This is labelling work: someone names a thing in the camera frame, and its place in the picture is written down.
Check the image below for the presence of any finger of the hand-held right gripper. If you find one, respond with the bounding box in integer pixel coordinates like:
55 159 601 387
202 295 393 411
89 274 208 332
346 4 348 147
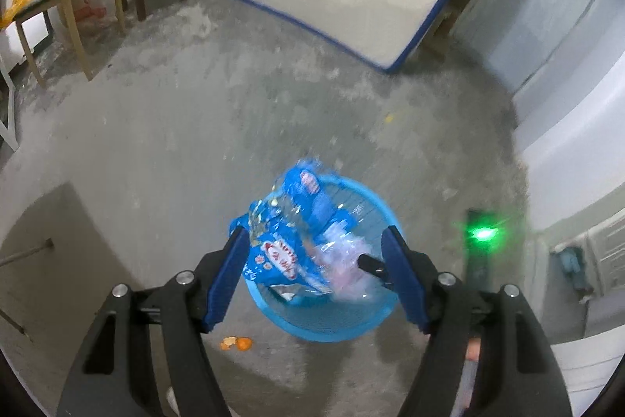
358 255 394 288

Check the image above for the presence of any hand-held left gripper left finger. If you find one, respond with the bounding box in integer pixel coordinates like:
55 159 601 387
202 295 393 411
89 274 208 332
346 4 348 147
56 226 250 417

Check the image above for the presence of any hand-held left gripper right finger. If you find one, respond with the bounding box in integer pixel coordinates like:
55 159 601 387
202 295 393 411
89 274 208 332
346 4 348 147
381 226 574 417

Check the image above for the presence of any clear plastic wrap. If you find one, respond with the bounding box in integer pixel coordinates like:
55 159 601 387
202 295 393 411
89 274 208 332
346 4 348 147
312 222 386 303

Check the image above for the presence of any blue snack bag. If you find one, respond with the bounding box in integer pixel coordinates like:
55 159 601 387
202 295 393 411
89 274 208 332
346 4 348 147
243 158 343 295

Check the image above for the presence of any blue plastic basket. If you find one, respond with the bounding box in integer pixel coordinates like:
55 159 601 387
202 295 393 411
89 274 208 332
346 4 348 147
229 175 406 344

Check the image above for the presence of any orange peel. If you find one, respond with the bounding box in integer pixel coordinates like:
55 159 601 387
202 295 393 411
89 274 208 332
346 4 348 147
220 336 254 352

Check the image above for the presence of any teal small object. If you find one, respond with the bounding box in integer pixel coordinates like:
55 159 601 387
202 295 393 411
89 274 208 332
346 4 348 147
561 246 587 291

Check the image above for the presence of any white cabinet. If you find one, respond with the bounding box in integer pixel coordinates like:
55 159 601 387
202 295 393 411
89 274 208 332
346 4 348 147
452 0 625 398

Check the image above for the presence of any white red plastic bag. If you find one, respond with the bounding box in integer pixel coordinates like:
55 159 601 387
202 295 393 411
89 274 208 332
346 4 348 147
73 0 108 24

